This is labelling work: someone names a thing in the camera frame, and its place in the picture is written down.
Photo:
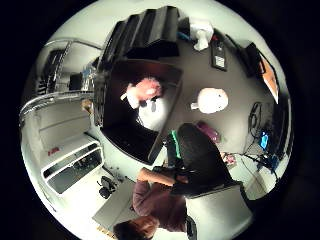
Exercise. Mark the purple soft toy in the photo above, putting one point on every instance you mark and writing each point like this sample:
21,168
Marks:
208,131

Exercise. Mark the small pink object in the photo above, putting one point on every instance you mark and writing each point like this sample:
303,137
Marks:
230,158

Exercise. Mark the white plush ball toy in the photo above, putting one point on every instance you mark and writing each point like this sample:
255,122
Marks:
212,100

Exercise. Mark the white round soft toy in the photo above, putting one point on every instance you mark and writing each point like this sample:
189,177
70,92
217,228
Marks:
154,115

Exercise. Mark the blue lit device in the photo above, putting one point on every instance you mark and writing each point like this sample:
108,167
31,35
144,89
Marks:
264,140

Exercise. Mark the person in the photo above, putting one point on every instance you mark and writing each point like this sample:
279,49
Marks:
156,206

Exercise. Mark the dark brown open box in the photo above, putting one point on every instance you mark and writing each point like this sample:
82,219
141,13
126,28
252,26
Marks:
133,133

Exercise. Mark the pink soft toy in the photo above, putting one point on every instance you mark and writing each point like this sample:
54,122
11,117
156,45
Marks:
145,90

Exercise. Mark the black office chair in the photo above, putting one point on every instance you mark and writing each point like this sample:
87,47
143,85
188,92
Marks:
106,186

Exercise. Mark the black remote control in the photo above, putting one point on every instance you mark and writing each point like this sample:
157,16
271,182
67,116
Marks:
218,55

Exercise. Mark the orange and black laptop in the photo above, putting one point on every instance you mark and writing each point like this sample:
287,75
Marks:
268,76

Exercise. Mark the metal railing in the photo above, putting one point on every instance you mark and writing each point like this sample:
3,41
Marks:
53,97

